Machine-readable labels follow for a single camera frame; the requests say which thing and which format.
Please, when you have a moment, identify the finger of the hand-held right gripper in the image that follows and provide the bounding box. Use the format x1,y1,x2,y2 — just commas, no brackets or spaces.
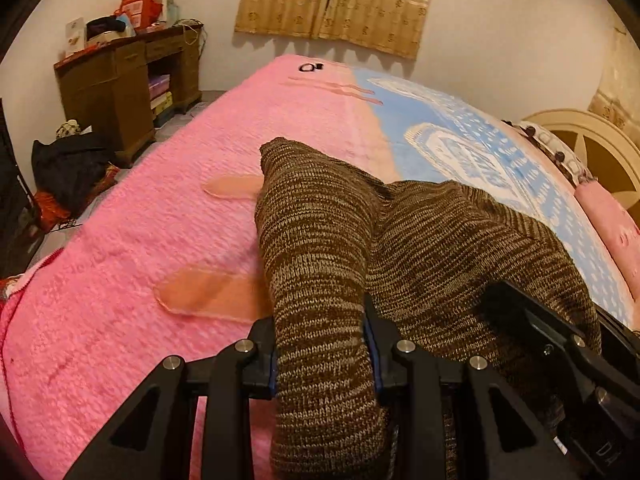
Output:
480,280,640,396
595,305,640,342

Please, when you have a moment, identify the black bag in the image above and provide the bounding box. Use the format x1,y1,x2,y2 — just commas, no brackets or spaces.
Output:
31,130,118,216

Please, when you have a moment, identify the tan patterned window curtain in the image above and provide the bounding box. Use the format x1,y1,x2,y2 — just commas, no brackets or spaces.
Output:
234,0,441,60

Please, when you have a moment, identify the brown knitted sweater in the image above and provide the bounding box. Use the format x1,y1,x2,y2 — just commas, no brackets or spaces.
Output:
254,137,603,480

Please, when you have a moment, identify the stack of books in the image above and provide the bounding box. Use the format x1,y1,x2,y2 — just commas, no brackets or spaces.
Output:
147,75,173,116

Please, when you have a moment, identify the pink pillow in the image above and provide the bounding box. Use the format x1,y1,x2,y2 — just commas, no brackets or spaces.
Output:
574,182,640,306

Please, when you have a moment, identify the red and white packet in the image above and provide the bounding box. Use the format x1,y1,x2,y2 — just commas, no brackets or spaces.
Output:
114,0,166,28

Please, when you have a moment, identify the red cloth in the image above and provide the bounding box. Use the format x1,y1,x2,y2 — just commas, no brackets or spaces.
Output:
34,191,72,231

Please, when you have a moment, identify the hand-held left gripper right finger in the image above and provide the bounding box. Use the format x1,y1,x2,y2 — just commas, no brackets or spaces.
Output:
362,295,571,480

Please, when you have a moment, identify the dark cloth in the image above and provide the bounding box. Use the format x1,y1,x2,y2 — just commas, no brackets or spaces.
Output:
86,16,136,41

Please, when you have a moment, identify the white card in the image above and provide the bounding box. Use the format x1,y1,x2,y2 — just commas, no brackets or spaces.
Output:
65,19,86,58

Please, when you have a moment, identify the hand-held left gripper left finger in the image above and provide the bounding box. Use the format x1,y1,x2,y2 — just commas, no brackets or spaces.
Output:
62,317,278,480

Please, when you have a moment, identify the white dotted pillow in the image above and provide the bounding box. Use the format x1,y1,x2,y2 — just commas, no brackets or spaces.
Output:
500,119,596,186

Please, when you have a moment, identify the cream wooden headboard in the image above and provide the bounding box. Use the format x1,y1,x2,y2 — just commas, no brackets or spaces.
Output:
520,109,640,206

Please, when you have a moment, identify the pink and blue printed blanket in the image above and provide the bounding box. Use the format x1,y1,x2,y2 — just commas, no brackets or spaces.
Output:
0,54,640,480

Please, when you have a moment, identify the brown wooden desk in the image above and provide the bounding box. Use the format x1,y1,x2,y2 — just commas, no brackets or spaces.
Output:
54,24,205,168

